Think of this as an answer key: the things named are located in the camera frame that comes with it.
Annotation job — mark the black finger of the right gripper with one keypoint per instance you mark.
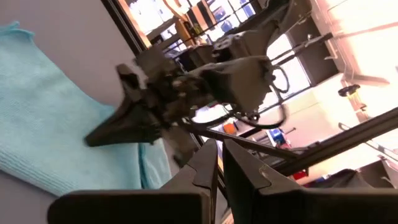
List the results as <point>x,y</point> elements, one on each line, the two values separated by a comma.
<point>130,127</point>
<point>132,84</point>

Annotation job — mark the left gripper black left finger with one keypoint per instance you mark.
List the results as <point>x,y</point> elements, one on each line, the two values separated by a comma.
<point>140,207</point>

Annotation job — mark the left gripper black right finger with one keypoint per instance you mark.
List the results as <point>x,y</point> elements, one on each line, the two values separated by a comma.
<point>295,207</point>

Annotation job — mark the light blue microfiber towel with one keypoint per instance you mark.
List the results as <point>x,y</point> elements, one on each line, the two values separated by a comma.
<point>46,124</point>

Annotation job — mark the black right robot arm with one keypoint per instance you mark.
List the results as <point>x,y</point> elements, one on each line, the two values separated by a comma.
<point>255,40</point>

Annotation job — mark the red object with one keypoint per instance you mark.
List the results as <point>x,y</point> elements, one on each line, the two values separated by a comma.
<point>300,175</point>

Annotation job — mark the orange object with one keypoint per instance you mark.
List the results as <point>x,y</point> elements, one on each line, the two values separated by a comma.
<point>230,128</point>

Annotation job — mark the blue container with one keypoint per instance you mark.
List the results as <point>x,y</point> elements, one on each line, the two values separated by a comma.
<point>275,135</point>

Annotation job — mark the black aluminium table frame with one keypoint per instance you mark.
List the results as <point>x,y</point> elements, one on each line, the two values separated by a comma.
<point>342,143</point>

